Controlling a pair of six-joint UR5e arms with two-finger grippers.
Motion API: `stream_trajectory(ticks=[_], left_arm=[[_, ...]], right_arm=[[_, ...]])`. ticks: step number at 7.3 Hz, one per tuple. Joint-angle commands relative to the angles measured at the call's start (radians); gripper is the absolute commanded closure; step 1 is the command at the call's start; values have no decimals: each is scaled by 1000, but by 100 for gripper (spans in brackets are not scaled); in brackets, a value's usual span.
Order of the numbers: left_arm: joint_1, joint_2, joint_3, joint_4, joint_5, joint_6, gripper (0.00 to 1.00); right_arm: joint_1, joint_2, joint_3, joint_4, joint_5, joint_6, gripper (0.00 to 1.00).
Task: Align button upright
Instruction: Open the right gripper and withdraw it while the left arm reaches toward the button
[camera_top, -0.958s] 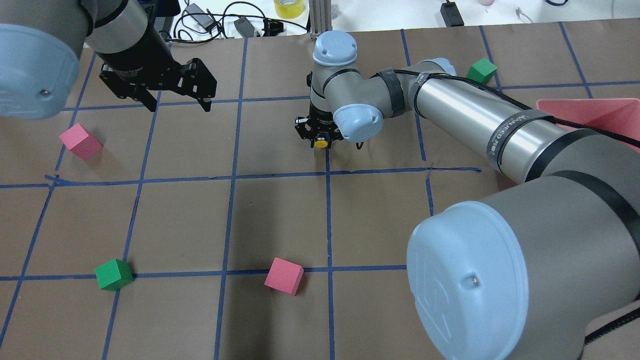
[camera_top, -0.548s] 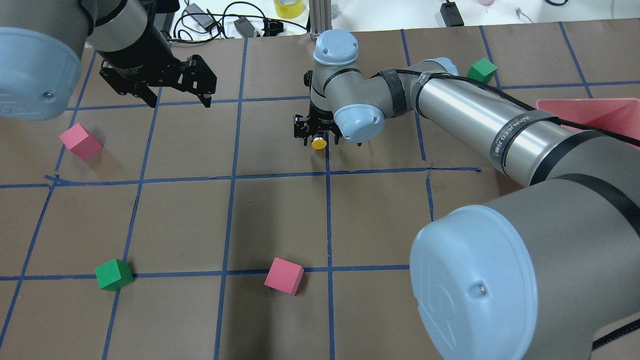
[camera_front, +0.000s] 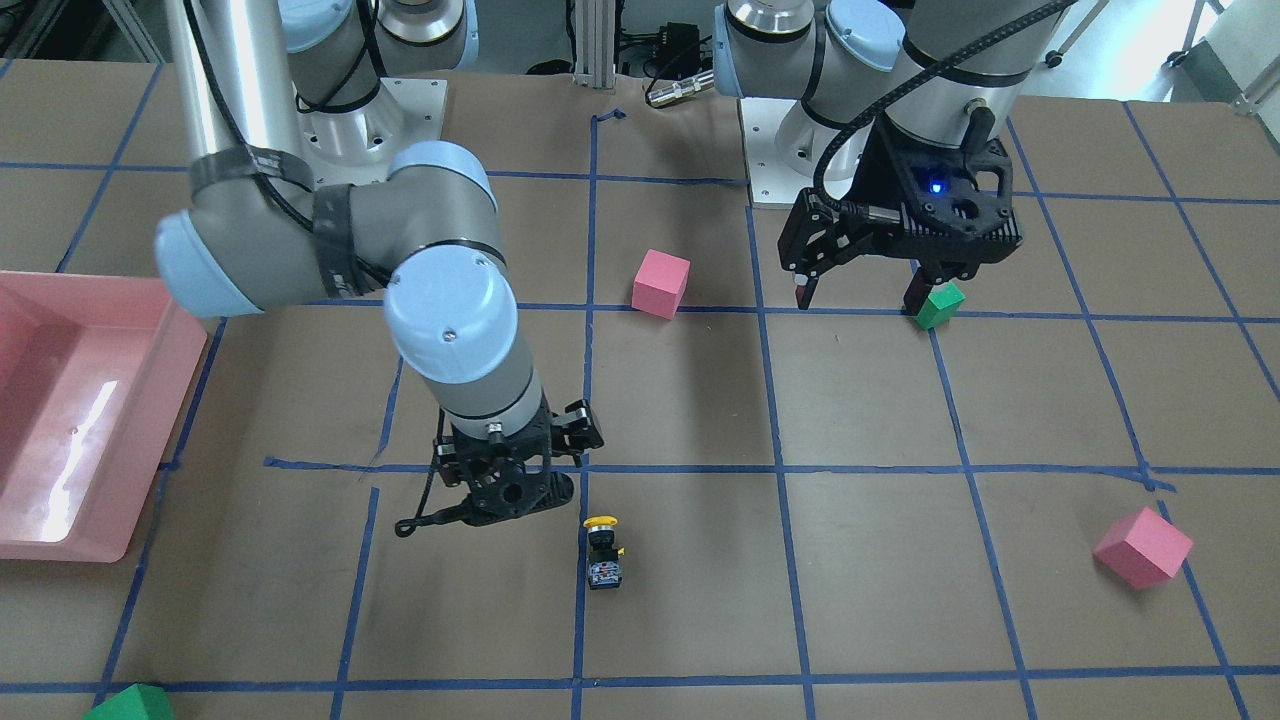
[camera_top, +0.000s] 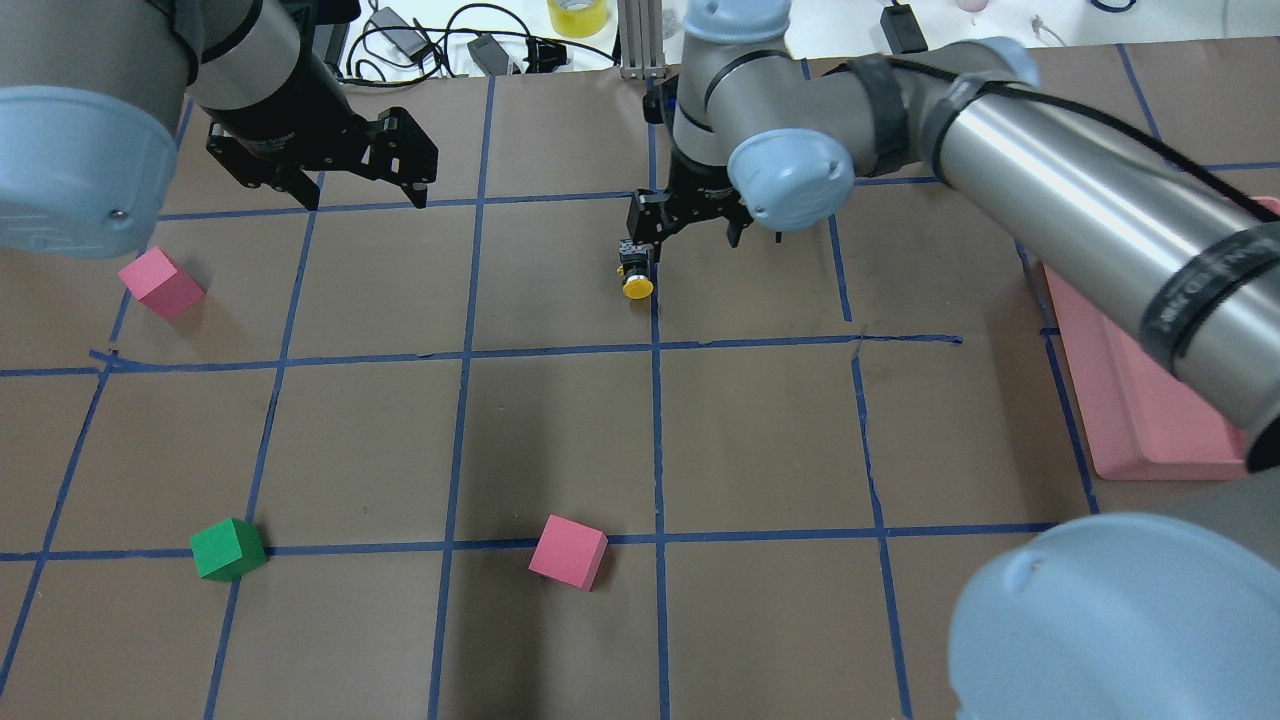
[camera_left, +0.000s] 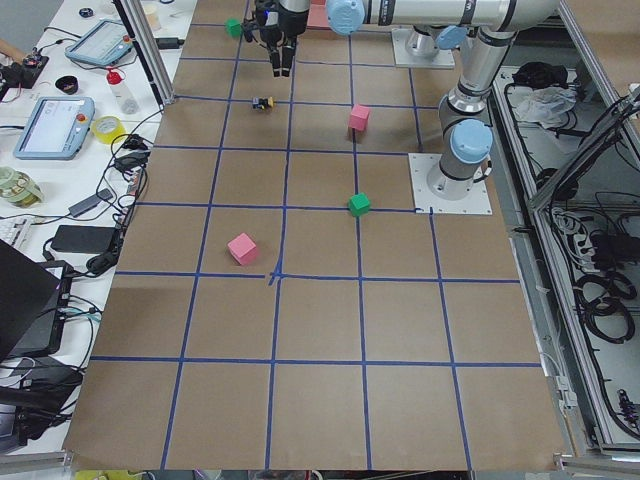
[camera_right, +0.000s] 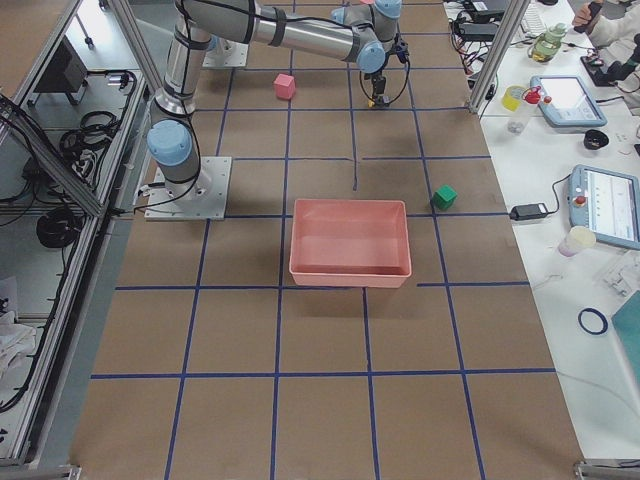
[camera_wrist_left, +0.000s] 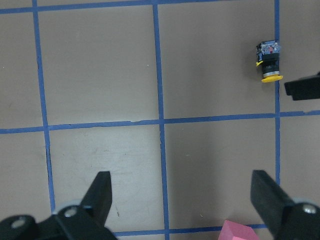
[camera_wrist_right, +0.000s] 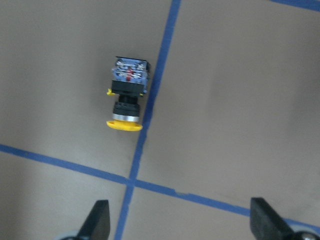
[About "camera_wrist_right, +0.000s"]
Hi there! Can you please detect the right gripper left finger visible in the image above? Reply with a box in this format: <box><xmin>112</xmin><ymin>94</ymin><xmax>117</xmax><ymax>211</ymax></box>
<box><xmin>76</xmin><ymin>200</ymin><xmax>111</xmax><ymax>240</ymax></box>

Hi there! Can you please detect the yellow push button switch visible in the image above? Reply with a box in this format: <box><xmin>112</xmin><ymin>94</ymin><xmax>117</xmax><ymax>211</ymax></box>
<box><xmin>106</xmin><ymin>56</ymin><xmax>150</xmax><ymax>132</ymax></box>

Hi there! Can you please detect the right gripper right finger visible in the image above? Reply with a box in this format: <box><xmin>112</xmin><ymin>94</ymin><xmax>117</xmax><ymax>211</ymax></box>
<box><xmin>250</xmin><ymin>197</ymin><xmax>294</xmax><ymax>240</ymax></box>

